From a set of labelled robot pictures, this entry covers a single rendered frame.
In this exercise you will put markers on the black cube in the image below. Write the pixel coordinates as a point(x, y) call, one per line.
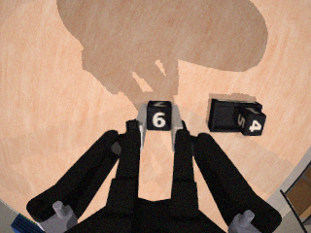
point(250, 121)
point(159, 114)

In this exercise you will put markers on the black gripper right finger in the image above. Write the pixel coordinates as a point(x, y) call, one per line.
point(242, 210)

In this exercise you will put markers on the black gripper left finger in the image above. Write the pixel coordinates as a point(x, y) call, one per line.
point(58, 208)

